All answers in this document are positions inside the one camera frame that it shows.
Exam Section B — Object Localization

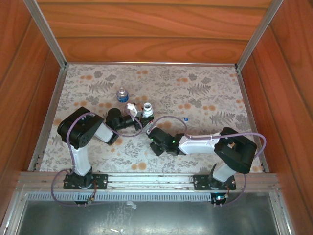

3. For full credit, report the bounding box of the grey metal sheet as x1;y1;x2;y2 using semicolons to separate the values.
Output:
6;195;295;235

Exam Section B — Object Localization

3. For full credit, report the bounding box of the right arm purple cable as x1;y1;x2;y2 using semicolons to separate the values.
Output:
146;116;268;209

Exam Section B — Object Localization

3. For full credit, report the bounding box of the aluminium side rail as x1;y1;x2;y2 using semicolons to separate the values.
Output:
236;68;270;172
27;67;68;172

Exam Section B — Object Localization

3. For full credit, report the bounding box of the grey slotted cable duct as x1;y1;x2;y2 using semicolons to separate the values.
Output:
23;191;275;203

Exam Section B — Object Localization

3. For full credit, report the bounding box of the white bottle green print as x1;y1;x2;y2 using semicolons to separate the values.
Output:
142;102;155;118

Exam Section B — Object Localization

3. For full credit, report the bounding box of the aluminium frame post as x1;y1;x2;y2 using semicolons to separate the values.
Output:
23;0;68;69
235;0;286;70

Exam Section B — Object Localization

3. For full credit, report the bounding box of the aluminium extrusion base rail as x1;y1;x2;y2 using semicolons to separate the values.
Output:
15;170;281;192

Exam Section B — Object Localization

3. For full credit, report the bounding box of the aluminium back rail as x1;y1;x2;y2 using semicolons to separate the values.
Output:
65;61;238;68

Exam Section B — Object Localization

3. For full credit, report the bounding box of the small lit circuit board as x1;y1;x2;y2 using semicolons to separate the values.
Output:
212;192;229;205

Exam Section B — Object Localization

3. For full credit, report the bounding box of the clear bottle blue label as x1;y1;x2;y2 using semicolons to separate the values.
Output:
115;87;130;103

